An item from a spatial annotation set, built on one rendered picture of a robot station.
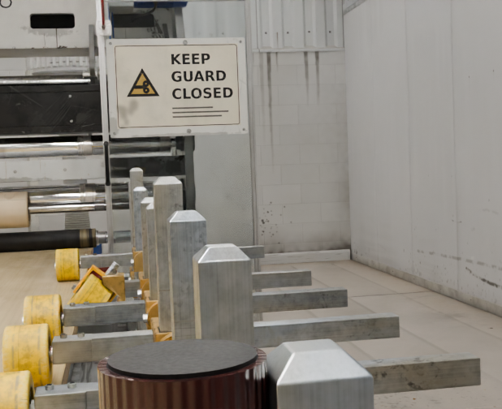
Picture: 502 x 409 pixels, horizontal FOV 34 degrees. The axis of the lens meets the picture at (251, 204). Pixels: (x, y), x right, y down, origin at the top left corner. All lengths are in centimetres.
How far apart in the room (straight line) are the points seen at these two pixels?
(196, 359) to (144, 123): 253
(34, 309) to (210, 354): 103
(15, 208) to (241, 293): 235
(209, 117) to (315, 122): 666
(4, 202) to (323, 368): 260
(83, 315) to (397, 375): 60
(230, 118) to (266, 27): 667
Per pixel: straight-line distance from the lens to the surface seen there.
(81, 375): 231
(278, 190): 934
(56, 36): 315
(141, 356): 30
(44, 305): 132
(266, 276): 161
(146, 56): 283
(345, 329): 113
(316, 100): 947
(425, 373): 90
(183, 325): 79
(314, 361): 29
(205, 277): 53
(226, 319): 54
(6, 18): 318
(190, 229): 78
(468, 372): 92
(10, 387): 84
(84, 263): 208
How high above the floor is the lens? 118
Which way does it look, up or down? 3 degrees down
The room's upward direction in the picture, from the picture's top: 2 degrees counter-clockwise
